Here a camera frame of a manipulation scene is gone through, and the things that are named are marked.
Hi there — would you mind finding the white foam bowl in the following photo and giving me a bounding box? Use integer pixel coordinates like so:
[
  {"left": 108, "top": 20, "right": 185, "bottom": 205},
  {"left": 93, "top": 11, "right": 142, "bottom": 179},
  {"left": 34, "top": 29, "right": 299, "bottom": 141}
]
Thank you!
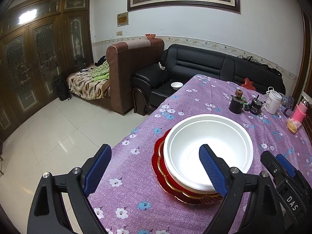
[{"left": 163, "top": 114, "right": 253, "bottom": 194}]

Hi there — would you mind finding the red glass plate gold rim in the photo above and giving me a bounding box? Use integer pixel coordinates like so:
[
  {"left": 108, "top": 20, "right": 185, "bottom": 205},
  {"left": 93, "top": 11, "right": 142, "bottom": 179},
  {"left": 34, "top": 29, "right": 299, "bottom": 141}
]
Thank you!
[{"left": 157, "top": 140, "right": 224, "bottom": 200}]

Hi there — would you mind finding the yellow snack packet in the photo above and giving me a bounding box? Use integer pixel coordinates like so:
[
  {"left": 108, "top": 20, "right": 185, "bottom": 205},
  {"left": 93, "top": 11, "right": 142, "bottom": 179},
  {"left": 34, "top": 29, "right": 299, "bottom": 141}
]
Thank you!
[{"left": 287, "top": 118, "right": 301, "bottom": 134}]

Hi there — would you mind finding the pink bottle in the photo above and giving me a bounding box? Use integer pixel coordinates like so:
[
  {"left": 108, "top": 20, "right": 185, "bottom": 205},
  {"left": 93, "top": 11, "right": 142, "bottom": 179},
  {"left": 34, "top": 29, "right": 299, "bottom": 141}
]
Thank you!
[{"left": 292, "top": 98, "right": 309, "bottom": 123}]

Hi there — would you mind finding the black round device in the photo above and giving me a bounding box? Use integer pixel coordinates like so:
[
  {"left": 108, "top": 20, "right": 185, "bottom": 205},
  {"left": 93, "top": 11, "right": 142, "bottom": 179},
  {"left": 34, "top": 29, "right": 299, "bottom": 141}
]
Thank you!
[{"left": 250, "top": 98, "right": 264, "bottom": 116}]

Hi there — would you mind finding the purple floral tablecloth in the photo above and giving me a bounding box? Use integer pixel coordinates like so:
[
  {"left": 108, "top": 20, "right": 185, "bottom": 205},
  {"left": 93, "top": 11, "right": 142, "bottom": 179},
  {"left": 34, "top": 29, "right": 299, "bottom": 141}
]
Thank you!
[{"left": 88, "top": 74, "right": 311, "bottom": 233}]

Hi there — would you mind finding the small wooden cylinder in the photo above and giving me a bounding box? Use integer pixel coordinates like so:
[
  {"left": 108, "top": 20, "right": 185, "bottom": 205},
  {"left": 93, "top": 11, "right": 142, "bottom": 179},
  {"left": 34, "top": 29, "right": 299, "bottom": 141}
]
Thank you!
[{"left": 235, "top": 89, "right": 243, "bottom": 98}]

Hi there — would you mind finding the red plastic bag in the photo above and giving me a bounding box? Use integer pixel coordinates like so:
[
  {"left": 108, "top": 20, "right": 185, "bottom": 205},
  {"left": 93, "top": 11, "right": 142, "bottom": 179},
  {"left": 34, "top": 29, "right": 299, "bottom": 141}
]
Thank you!
[{"left": 241, "top": 78, "right": 256, "bottom": 90}]

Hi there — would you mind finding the black backpack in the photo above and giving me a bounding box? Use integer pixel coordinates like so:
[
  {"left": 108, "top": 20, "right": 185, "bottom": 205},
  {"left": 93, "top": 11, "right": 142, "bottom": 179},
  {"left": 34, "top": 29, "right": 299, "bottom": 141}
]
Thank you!
[{"left": 53, "top": 77, "right": 72, "bottom": 101}]

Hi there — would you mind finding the patterned blanket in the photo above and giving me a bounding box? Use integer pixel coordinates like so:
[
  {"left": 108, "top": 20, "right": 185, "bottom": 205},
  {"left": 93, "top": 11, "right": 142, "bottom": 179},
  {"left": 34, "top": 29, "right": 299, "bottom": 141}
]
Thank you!
[{"left": 67, "top": 61, "right": 110, "bottom": 100}]

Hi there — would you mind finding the small white bowl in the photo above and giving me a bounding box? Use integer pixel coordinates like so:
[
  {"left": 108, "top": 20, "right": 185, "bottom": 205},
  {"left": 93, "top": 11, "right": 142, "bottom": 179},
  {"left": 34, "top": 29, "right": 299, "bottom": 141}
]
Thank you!
[{"left": 171, "top": 82, "right": 183, "bottom": 90}]

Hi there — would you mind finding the black leather sofa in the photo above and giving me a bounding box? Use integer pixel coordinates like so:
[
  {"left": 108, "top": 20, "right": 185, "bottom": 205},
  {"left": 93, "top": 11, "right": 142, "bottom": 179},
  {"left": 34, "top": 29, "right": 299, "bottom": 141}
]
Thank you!
[{"left": 131, "top": 44, "right": 286, "bottom": 116}]

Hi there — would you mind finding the brown fabric armchair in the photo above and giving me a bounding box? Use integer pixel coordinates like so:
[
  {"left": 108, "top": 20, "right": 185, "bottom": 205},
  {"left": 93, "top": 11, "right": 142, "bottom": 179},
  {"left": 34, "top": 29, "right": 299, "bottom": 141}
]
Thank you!
[{"left": 106, "top": 39, "right": 164, "bottom": 115}]

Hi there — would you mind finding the dark wooden cabinet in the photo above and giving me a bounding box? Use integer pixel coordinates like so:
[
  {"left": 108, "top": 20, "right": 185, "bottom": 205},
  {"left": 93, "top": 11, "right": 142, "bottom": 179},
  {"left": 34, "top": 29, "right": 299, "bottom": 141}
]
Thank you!
[{"left": 1, "top": 0, "right": 94, "bottom": 141}]

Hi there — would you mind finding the red dish on armchair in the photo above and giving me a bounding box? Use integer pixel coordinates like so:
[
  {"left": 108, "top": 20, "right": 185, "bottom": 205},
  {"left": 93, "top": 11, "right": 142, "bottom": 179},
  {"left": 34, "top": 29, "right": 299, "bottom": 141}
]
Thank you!
[{"left": 145, "top": 33, "right": 156, "bottom": 39}]

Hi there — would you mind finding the gold wall plaque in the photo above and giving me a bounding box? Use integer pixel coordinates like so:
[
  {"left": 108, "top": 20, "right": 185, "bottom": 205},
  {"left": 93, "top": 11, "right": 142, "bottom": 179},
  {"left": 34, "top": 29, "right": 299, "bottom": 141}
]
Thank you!
[{"left": 117, "top": 12, "right": 129, "bottom": 27}]

